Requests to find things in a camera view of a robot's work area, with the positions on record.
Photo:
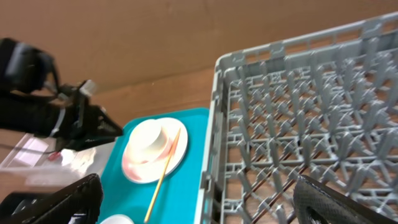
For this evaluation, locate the small pink plate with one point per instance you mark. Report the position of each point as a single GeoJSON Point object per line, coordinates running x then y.
{"type": "Point", "coordinates": [144, 170]}

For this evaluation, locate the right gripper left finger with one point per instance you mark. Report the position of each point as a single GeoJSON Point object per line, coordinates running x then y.
{"type": "Point", "coordinates": [78, 202]}

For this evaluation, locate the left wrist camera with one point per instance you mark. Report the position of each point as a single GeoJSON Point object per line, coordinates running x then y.
{"type": "Point", "coordinates": [88, 88]}

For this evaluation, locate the large pink plate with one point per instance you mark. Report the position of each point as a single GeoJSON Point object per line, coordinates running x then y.
{"type": "Point", "coordinates": [171, 126]}

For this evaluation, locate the cream cup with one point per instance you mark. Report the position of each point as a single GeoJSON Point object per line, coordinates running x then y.
{"type": "Point", "coordinates": [148, 142]}

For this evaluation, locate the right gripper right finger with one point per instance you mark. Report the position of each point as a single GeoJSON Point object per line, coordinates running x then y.
{"type": "Point", "coordinates": [316, 203]}

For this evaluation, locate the clear plastic bin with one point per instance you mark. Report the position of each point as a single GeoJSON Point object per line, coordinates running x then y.
{"type": "Point", "coordinates": [25, 167]}

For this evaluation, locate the teal serving tray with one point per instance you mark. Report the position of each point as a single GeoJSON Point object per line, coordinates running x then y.
{"type": "Point", "coordinates": [178, 194]}

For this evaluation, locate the grey dish rack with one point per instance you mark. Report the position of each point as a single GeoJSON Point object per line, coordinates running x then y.
{"type": "Point", "coordinates": [322, 104]}

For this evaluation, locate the grey bowl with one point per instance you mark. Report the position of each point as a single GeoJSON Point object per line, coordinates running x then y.
{"type": "Point", "coordinates": [117, 219]}

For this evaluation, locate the red snack wrapper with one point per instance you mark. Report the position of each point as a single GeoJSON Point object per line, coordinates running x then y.
{"type": "Point", "coordinates": [54, 156]}

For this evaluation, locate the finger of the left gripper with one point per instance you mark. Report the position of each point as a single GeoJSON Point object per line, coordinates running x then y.
{"type": "Point", "coordinates": [107, 129]}

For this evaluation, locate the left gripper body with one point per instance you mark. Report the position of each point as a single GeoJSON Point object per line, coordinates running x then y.
{"type": "Point", "coordinates": [79, 128]}

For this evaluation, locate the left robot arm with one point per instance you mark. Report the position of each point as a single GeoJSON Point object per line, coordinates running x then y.
{"type": "Point", "coordinates": [34, 101]}

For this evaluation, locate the wooden chopstick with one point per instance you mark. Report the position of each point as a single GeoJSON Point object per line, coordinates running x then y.
{"type": "Point", "coordinates": [161, 179]}

